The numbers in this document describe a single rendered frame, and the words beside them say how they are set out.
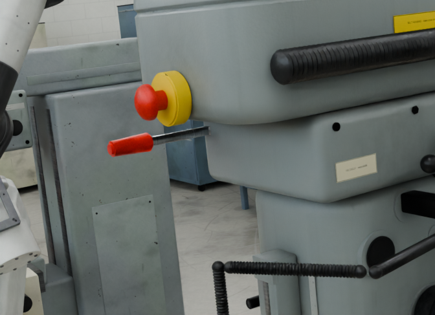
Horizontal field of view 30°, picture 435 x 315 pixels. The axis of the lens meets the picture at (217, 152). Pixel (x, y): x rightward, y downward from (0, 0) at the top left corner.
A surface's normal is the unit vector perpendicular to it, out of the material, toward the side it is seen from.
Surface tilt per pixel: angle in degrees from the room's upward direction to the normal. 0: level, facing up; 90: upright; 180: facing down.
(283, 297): 90
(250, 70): 90
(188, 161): 90
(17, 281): 86
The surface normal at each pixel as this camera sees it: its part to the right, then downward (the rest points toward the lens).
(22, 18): 0.74, 0.07
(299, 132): -0.83, 0.18
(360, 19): 0.54, 0.09
